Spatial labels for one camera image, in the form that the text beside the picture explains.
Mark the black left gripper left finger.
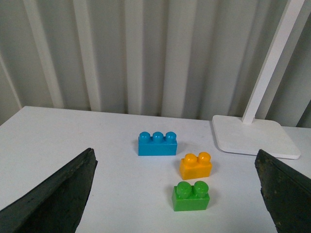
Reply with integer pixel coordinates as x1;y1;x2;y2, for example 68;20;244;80
0;148;98;233

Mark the yellow two-stud toy block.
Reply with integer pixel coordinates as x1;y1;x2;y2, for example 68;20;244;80
179;151;212;180

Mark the white desk lamp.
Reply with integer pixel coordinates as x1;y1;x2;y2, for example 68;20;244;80
212;0;305;159

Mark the blue three-stud toy block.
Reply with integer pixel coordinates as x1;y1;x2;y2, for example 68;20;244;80
138;132;178;156

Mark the green two-stud toy block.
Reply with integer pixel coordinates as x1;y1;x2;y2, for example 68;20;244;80
172;181;210;212

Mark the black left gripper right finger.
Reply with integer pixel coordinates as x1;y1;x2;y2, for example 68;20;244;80
255;150;311;233

